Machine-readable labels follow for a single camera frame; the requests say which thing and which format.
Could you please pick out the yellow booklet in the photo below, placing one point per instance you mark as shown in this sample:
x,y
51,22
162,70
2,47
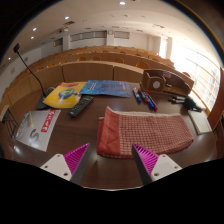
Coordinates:
x,y
63,96

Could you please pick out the black remote control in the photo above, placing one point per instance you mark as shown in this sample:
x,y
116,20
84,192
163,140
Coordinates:
x,y
80,106

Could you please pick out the blue marker with red cap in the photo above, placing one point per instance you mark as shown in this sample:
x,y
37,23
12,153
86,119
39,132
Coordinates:
x,y
151,101

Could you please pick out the ceiling-mounted projector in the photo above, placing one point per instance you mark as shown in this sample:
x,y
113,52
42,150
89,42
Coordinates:
x,y
65,29

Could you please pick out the blue marker pen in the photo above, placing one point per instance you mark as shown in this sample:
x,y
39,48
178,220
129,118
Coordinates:
x,y
137,95

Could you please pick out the black-framed folding chair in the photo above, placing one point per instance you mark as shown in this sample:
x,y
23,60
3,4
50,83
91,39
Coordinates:
x,y
9,120

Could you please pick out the black handheld microphone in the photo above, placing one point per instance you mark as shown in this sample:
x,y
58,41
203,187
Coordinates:
x,y
190,103

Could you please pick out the recessed ceiling lights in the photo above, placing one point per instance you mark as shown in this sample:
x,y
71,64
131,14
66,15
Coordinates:
x,y
122,3

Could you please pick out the red marker pen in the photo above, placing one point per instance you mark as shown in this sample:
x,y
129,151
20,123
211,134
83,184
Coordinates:
x,y
143,95

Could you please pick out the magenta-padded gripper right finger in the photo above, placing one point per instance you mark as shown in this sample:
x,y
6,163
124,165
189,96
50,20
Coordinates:
x,y
163,165

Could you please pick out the wooden desk organizer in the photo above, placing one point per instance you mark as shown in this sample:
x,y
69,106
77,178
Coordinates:
x,y
153,83

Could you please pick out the white notepad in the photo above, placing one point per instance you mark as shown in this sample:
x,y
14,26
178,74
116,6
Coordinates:
x,y
200,122

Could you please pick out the black gooseneck desk microphone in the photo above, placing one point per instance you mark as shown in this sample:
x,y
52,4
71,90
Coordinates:
x,y
40,104

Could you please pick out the red white checked towel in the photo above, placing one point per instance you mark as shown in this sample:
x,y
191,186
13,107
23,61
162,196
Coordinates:
x,y
146,133

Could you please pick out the black marker pen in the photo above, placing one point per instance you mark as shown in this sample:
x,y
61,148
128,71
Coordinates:
x,y
177,97
176,101

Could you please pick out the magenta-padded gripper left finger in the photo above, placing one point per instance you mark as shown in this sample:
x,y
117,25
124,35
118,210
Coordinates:
x,y
56,165

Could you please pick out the blue booklet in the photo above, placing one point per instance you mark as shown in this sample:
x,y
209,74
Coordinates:
x,y
106,88

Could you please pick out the wooden auditorium seat rows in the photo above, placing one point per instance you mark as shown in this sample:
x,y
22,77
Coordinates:
x,y
100,53

